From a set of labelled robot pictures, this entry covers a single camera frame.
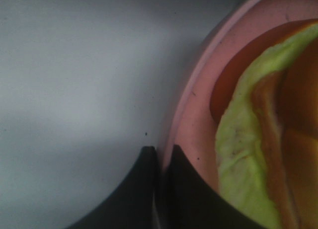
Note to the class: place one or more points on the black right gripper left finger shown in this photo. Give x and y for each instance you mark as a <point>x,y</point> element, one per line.
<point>130,205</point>

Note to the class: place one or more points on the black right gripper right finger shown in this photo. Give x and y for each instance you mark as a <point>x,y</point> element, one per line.
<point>190,203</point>

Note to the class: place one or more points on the white bread sandwich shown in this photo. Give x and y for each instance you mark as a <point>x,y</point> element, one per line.
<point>265,105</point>

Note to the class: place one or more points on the pink round plate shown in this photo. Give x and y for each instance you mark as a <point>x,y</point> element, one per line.
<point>189,123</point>

